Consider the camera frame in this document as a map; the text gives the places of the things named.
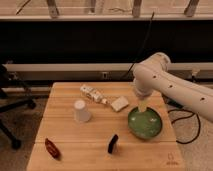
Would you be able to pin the white tube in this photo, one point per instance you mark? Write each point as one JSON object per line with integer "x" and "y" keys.
{"x": 93, "y": 94}

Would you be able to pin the red brown pepper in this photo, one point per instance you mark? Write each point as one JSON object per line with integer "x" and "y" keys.
{"x": 52, "y": 149}

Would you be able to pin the white ceramic cup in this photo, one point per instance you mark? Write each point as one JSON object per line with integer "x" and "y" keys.
{"x": 81, "y": 113}

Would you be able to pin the black office chair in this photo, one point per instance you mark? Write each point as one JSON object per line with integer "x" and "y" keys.
{"x": 6, "y": 76}

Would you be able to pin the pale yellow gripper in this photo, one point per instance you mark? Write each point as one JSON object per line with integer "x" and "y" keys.
{"x": 142, "y": 104}

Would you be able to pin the green bowl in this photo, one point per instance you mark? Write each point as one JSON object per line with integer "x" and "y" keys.
{"x": 145, "y": 125}

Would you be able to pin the beige sponge block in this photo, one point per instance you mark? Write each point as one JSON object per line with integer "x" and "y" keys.
{"x": 119, "y": 104}

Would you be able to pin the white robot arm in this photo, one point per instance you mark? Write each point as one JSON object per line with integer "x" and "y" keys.
{"x": 152, "y": 74}

